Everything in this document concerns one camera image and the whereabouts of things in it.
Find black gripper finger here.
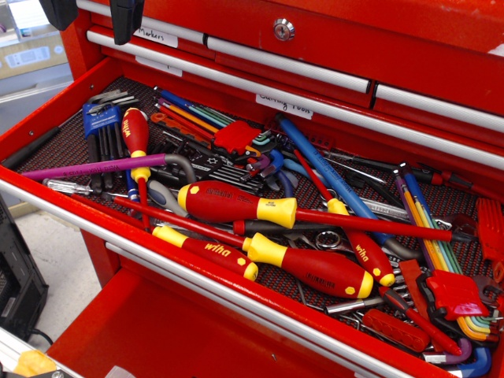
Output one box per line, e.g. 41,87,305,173
39,0,79,31
109,0,144,45

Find violet Allen key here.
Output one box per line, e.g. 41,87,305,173
21,153,197,183

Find blue Allen key holder set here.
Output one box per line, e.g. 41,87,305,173
81,89,139,195

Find rainbow Allen key set left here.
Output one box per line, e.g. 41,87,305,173
154,86,263,158

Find rainbow allen key set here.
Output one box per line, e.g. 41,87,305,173
154,86,263,158
394,162,499,345

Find black torx key set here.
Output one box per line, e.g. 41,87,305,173
148,138,265,194

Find long blue Allen key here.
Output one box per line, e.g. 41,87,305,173
275,113,424,260

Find red key holder right edge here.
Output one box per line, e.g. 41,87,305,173
476,198,503,284

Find rainbow Allen key set right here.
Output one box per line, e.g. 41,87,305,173
394,162,499,345

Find cardboard box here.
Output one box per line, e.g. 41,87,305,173
1,35,68,79

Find white label markers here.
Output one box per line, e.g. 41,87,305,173
134,27,178,48

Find small red yellow screwdriver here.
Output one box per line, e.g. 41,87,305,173
121,107,153,233

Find black rod drawer left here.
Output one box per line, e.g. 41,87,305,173
1,110,82,169

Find silver drawer lock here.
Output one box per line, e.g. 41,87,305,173
273,18,295,42

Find white label cutting tools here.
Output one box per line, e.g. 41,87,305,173
255,94,313,120

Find large red yellow screwdriver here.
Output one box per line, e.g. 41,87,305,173
178,180,473,243

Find red tool chest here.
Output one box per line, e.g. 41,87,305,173
0,0,504,378

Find red yellow wiha screwdriver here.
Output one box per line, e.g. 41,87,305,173
70,194,259,281

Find black computer case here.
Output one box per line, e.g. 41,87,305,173
1,202,49,341

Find silver combination wrench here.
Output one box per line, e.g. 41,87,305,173
283,231,353,253

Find long red yellow screwdriver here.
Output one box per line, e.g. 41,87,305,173
102,191,374,300

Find red yellow screwdriver right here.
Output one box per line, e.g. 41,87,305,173
294,150,395,287

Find yellow sponge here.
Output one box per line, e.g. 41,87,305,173
13,350,57,377

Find open red drawer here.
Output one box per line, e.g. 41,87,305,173
0,57,504,378

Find red bit holder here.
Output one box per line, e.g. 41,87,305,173
362,309,431,352

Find red black small screwdriver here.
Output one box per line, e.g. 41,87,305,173
379,286,462,356

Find clear handle small screwdriver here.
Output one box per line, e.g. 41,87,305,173
43,179,116,196

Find grey blue handle screwdriver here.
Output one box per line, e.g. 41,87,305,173
146,180,188,217

